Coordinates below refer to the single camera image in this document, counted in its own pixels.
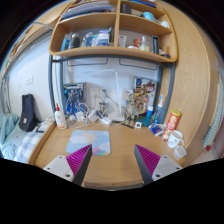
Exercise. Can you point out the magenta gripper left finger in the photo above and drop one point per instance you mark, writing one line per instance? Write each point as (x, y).
(72, 167)

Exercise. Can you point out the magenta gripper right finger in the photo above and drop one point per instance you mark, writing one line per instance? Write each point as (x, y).
(152, 166)

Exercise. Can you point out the pastel cloud mouse pad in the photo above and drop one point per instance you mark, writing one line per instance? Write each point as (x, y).
(100, 141)

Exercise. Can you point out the small white cup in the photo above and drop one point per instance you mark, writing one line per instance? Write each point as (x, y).
(179, 152)

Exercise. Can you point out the blue snack packet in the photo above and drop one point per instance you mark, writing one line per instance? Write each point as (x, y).
(157, 129)

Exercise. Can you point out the white mug with face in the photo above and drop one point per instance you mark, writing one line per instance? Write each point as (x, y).
(175, 138)

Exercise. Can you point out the white bottle red cap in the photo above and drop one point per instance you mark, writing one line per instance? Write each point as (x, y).
(60, 118)

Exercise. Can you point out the plaid bed sheet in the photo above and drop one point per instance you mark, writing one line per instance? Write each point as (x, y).
(27, 146)

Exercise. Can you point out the blue spray bottle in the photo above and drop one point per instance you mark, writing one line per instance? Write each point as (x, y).
(158, 110)

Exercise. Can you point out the red chips can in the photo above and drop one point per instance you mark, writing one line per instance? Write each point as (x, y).
(171, 124)

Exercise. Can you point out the figurine model on desk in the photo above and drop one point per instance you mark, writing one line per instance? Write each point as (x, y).
(131, 110)

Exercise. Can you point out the white desk lamp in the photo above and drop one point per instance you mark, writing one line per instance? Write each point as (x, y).
(115, 113)

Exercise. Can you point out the white power strip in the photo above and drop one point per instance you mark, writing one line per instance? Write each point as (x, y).
(106, 121)

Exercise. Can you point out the blue robot model box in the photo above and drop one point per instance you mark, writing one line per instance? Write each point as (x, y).
(75, 98)

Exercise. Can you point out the colourful poster box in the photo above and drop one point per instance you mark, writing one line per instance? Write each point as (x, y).
(145, 90)

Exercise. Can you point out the teal blanket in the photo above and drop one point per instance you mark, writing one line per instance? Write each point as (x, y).
(8, 122)

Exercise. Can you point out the wooden wall shelf unit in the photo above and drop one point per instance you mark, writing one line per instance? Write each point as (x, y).
(120, 22)

